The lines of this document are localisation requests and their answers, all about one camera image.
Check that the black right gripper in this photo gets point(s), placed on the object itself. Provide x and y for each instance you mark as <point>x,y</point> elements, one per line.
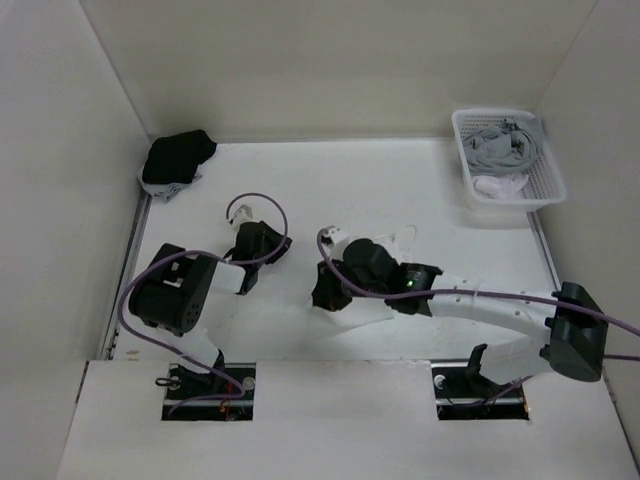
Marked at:
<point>326,292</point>

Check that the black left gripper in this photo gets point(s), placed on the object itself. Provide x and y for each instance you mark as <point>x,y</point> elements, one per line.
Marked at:
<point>276,241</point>

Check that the white tank top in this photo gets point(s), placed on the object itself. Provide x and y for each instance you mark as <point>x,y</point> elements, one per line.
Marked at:
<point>395,240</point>

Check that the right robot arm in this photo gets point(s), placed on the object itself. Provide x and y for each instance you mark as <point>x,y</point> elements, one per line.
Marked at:
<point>563,331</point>

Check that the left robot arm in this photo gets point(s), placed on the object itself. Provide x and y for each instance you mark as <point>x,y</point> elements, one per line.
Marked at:
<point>170,295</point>

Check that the folded grey tank top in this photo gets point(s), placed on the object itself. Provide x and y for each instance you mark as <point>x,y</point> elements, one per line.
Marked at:
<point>165,192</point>

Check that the folded black tank top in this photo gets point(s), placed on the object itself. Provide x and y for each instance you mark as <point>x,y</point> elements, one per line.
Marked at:
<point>176,159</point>

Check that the pale pink tank top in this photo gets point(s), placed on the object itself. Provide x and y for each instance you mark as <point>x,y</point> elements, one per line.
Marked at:
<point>501,188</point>

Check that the grey tank top in basket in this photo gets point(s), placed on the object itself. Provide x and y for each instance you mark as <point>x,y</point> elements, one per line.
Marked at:
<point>508,147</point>

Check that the white plastic laundry basket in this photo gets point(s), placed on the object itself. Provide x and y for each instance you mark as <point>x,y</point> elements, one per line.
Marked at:
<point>545,187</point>

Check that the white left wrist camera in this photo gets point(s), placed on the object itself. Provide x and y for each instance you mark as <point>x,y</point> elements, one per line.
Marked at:
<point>241,215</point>

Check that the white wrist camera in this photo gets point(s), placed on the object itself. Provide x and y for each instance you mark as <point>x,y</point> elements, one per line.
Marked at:
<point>334,241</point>
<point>241,215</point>

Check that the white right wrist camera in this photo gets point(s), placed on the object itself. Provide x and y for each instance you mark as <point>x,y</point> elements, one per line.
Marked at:
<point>334,241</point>

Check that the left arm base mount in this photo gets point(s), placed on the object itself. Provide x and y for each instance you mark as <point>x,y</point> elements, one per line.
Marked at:
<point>195,397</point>

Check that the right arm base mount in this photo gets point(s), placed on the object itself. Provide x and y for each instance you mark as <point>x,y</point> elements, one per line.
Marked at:
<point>462,394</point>

